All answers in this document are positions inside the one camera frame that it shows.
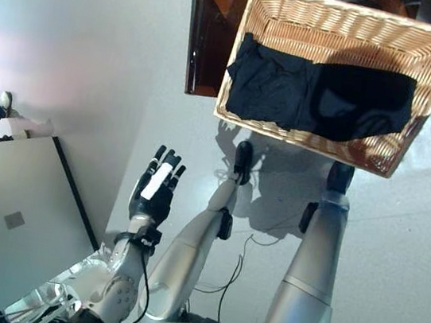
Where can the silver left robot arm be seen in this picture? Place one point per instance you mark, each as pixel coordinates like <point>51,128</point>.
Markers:
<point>122,285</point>

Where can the brown acrylic stand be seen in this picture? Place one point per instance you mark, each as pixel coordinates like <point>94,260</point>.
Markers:
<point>207,48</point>

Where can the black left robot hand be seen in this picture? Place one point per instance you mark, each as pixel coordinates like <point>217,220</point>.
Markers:
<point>157,201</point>

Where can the wicker laundry basket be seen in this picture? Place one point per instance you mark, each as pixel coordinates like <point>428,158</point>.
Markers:
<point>337,34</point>

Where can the black garment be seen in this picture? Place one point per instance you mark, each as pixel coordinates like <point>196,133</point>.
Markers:
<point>289,95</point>

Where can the grey panel with black edge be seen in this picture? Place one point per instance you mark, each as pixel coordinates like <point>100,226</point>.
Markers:
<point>7,240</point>

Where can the clear crumpled plastic wrap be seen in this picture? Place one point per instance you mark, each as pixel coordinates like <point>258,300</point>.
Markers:
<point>60,292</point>

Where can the silver right robot leg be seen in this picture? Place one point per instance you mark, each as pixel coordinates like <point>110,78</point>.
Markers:
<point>312,271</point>

